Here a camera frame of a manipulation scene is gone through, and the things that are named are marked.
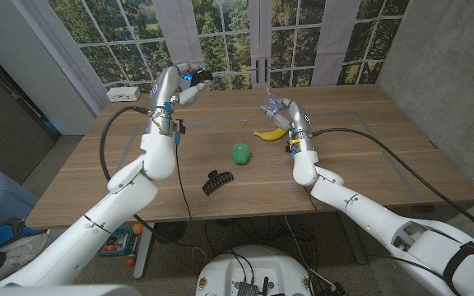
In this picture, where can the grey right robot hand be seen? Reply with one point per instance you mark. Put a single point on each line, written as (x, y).
(298, 117)

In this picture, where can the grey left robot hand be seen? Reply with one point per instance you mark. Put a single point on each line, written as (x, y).
(164, 86)

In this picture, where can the clear plastic spray bottle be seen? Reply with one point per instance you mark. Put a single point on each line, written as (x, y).
(270, 103)

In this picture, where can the black spray head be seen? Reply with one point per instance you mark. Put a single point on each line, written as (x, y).
(201, 77)

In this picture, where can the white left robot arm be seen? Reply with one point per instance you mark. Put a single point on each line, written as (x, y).
(117, 205)

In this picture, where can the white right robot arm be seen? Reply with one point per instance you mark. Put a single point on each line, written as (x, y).
(368, 209)

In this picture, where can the yellow toy banana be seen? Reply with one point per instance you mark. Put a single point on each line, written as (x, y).
(270, 135)

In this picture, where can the green toy bell pepper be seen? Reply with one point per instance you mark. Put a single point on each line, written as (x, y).
(241, 154)

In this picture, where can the orange toy ball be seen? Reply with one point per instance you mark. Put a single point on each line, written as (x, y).
(138, 229)

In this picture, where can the blue toy basket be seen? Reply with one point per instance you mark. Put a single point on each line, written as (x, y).
(119, 242)

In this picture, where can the white power strip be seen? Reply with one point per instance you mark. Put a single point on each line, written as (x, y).
(123, 94)

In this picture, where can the black hair claw clip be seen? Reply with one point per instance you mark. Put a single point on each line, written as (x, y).
(217, 183)

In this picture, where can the grey table leg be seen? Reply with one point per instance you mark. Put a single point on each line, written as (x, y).
(353, 242)
(143, 255)

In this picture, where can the black round floor fan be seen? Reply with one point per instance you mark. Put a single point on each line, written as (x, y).
(170, 231)

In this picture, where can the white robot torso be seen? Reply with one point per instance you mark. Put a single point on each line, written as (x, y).
(257, 267)

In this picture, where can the grey sneaker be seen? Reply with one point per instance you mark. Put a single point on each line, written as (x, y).
(23, 252)

